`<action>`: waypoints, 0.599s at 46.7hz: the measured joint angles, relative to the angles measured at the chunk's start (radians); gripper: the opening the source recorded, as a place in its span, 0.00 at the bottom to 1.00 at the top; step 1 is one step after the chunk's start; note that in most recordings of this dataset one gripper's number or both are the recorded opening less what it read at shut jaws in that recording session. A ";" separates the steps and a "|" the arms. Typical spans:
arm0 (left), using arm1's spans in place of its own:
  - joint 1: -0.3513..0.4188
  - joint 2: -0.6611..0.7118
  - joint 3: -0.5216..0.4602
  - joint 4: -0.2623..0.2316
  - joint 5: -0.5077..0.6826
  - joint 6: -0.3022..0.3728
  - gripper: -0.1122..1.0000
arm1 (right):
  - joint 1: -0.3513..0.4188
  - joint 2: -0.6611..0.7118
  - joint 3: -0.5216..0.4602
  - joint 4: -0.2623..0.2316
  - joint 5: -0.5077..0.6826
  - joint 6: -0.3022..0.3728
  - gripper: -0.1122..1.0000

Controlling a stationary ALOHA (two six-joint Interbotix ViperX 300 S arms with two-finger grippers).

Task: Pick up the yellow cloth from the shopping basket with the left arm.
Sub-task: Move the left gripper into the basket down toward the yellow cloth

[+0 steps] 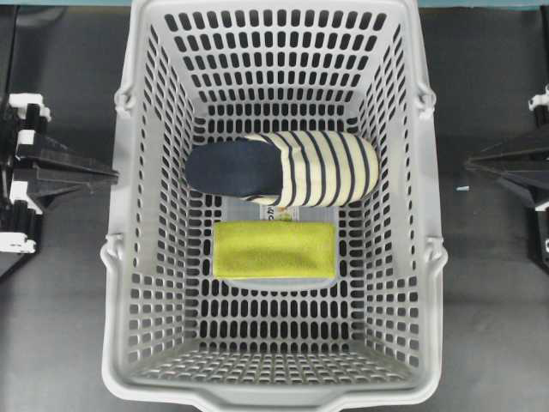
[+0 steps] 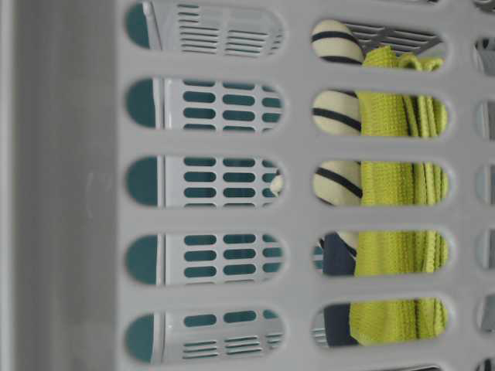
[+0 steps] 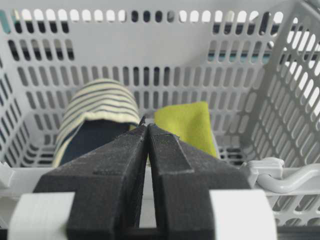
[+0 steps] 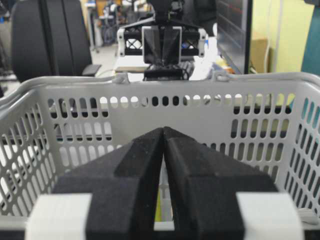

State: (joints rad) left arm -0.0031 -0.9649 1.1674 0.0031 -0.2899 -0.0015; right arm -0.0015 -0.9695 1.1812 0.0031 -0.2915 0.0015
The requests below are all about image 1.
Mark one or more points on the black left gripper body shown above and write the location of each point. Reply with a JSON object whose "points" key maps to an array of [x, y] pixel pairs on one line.
{"points": [[23, 117]]}

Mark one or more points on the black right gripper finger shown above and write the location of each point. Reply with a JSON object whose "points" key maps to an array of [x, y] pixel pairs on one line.
{"points": [[528, 180], [520, 154]]}

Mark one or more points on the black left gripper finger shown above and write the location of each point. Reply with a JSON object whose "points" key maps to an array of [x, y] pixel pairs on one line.
{"points": [[48, 155], [46, 186]]}

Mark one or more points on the grey plastic shopping basket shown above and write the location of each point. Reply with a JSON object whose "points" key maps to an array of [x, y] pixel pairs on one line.
{"points": [[199, 72]]}

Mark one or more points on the yellow-green folded cloth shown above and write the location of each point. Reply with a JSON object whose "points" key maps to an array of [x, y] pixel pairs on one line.
{"points": [[264, 250]]}

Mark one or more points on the clear plastic packaged item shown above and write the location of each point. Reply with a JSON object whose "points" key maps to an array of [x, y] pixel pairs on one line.
{"points": [[234, 209]]}

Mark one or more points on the navy striped cream slipper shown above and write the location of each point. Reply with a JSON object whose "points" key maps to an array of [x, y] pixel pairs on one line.
{"points": [[286, 169]]}

